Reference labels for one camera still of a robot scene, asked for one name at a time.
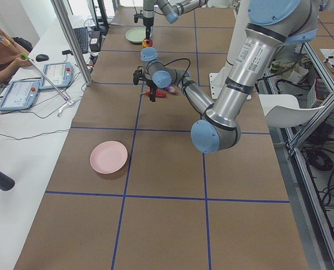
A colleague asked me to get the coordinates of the white curved chair shell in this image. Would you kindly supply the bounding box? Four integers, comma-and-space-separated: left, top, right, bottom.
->
259, 94, 324, 128

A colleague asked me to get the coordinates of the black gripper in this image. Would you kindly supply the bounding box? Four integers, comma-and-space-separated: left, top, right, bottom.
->
146, 80, 157, 102
143, 17, 154, 40

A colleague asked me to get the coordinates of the silver reacher grabber stick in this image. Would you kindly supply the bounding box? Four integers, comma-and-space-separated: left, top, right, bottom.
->
22, 53, 80, 117

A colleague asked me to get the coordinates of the teach pendant tablet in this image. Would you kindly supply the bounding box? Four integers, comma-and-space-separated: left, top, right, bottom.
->
0, 80, 40, 111
43, 62, 74, 88

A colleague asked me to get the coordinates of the red chili pepper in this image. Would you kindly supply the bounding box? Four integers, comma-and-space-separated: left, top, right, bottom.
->
141, 89, 166, 98

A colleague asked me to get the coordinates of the green plate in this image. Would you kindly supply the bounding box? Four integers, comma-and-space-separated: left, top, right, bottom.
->
125, 27, 146, 44

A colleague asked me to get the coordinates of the black box on table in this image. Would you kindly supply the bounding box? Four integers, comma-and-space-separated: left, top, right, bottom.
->
89, 31, 101, 52

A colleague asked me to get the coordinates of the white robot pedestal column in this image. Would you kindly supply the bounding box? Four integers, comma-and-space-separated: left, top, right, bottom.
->
209, 0, 250, 100

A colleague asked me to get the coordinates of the near teach pendant tablet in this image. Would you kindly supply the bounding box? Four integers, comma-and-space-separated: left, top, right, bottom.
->
0, 80, 40, 111

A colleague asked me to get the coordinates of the red yellow pomegranate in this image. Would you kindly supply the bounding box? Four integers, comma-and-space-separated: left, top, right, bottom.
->
142, 39, 153, 48

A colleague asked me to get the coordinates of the purple eggplant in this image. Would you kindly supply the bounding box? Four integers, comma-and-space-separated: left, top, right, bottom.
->
164, 86, 179, 95

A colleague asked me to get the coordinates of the pink plate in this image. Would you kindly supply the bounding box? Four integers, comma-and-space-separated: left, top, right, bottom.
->
90, 141, 128, 174

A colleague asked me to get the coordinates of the far teach pendant tablet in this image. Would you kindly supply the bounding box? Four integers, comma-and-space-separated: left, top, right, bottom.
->
43, 62, 74, 88

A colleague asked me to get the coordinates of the black computer mouse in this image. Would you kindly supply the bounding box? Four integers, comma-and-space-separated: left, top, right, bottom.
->
35, 53, 49, 62

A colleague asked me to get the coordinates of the person in brown shirt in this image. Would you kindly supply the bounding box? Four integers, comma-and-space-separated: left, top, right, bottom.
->
0, 28, 31, 84

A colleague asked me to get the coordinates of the aluminium frame post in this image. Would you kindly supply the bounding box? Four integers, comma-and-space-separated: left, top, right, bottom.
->
51, 0, 92, 86

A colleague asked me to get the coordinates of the black keyboard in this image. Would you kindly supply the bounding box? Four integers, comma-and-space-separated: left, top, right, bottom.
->
73, 27, 89, 54

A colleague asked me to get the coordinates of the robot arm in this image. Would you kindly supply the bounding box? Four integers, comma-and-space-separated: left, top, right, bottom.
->
134, 0, 208, 44
133, 1, 319, 153

